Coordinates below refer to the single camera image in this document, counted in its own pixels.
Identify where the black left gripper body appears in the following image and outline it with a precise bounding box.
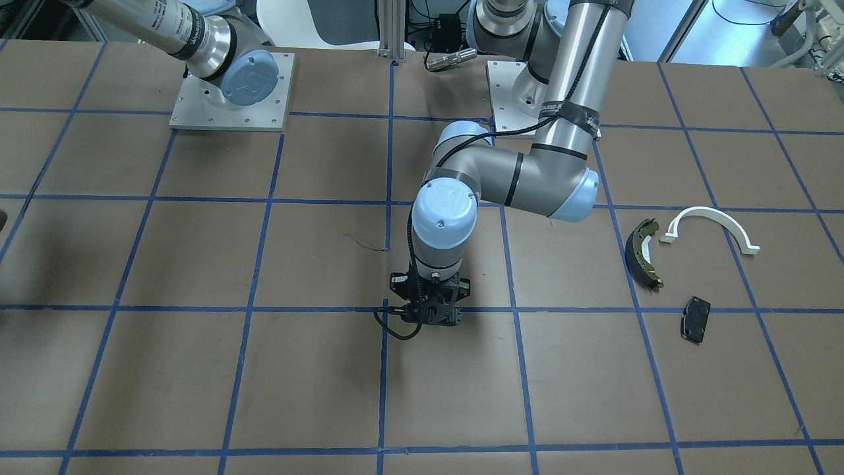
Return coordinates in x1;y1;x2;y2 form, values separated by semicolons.
389;270;472;327

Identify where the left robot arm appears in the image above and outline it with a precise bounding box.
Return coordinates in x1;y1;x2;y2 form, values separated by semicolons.
374;1;635;329

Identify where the olive green brake shoe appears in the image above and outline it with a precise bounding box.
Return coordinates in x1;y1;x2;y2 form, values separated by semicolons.
624;218;664;291

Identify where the white curved plastic piece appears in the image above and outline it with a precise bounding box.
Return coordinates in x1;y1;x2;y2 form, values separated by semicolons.
659;206;761;255

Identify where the silver cylindrical tool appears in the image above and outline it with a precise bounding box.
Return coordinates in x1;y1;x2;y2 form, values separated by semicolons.
425;47;477;73

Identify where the black brake pad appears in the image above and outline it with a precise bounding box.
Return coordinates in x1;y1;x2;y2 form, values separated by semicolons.
679;296;711;344

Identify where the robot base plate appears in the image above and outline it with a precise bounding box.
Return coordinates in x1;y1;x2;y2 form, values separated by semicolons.
169;51;296;132
487;60;547;133

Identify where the aluminium frame post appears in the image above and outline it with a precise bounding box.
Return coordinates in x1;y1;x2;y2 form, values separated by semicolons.
376;0;406;63

